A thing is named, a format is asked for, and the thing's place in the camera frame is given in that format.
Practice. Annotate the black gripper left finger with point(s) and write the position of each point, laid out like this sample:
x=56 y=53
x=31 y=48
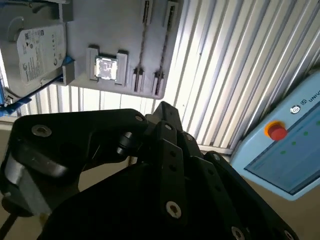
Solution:
x=75 y=125

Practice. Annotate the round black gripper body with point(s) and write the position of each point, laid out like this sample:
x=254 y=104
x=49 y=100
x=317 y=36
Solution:
x=112 y=212

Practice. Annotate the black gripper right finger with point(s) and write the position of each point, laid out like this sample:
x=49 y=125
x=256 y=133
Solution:
x=213 y=180

